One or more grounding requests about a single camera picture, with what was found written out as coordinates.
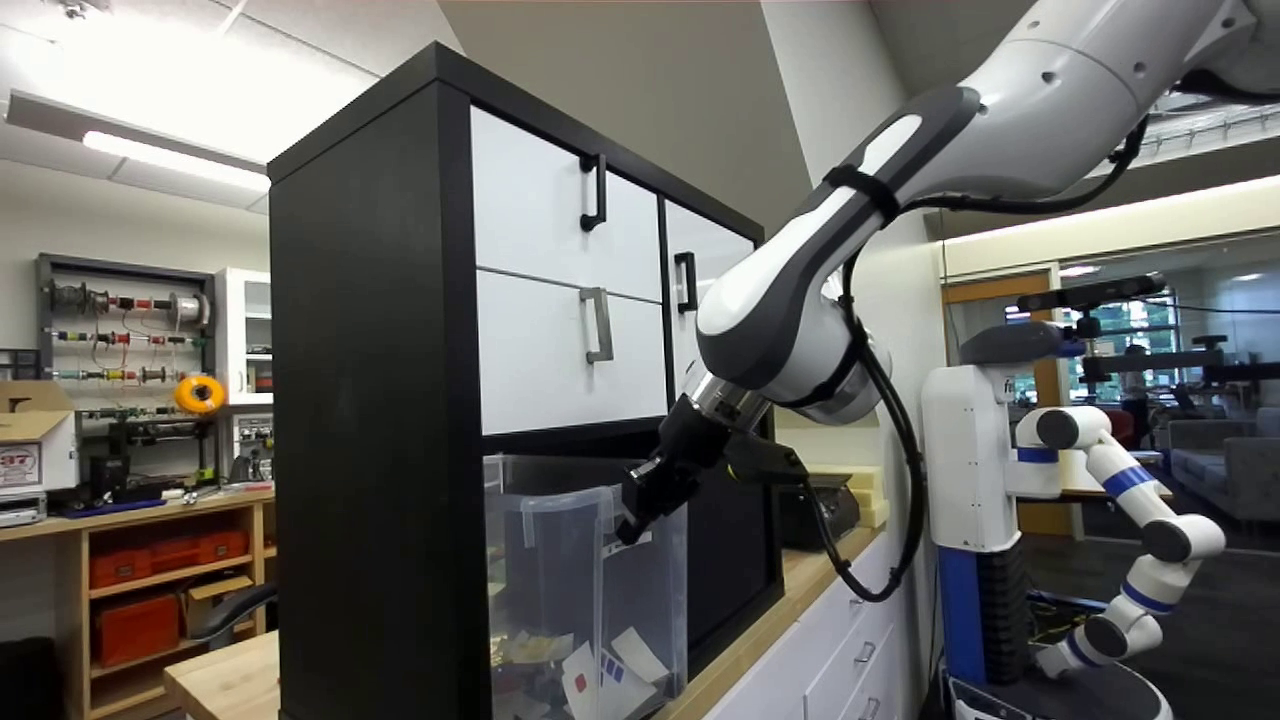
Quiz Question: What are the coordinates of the white drawer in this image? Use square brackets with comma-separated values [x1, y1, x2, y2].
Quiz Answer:
[474, 271, 667, 436]
[473, 110, 659, 300]
[667, 203, 752, 391]

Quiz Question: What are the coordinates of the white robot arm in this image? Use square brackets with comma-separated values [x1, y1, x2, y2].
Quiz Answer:
[614, 0, 1280, 543]

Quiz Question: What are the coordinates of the clear plastic storage box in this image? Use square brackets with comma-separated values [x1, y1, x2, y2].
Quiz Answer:
[483, 453, 687, 720]

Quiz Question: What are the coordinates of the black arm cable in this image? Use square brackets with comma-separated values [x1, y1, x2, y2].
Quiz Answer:
[811, 118, 1152, 608]

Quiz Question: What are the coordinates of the white lower left drawer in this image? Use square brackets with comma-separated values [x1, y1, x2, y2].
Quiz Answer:
[474, 271, 667, 436]

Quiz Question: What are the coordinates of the yellow tape roll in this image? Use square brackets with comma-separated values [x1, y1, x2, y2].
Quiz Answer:
[173, 374, 228, 419]

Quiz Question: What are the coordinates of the white blue background robot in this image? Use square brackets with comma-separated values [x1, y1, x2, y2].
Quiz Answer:
[916, 318, 1230, 720]

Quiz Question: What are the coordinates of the black cabinet with white drawers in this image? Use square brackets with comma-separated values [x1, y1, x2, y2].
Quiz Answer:
[267, 44, 785, 720]

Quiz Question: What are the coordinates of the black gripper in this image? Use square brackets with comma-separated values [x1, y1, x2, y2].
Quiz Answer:
[611, 395, 809, 543]

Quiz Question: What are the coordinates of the wooden workbench with shelves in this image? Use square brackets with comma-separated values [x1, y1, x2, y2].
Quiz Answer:
[0, 489, 274, 720]

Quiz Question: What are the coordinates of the white upper right drawer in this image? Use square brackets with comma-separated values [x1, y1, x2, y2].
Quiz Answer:
[667, 203, 752, 391]

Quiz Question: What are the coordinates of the cardboard box on bench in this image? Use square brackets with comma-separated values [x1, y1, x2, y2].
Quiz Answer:
[0, 381, 81, 501]

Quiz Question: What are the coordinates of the black bin on counter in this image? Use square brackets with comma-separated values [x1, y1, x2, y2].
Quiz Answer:
[770, 472, 861, 553]

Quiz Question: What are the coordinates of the white upper left drawer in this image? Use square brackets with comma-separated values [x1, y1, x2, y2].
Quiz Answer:
[473, 110, 659, 300]

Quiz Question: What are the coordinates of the tool wall rack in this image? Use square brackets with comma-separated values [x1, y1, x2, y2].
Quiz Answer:
[34, 253, 219, 406]

